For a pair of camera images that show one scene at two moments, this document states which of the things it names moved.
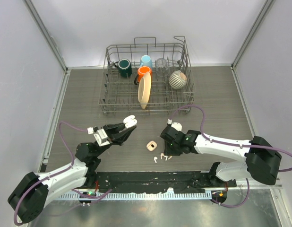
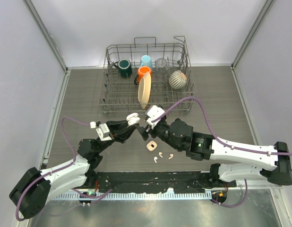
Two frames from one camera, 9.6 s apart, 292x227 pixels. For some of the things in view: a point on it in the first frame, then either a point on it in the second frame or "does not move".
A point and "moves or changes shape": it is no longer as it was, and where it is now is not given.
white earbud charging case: (130, 121) moves or changes shape
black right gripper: (168, 152) -> (144, 132)
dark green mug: (124, 67) does not move
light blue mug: (146, 61) does not move
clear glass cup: (162, 69) does not move
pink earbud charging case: (151, 145) does not move
